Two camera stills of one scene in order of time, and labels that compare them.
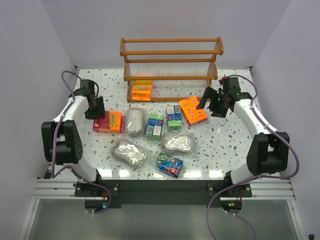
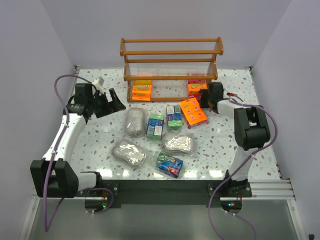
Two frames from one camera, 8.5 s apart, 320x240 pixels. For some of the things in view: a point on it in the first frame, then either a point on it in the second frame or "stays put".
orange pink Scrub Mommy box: x=114 y=122 -> x=194 y=86
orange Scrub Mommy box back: x=193 y=115 stays put
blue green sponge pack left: x=154 y=127 stays put
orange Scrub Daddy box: x=141 y=91 stays put
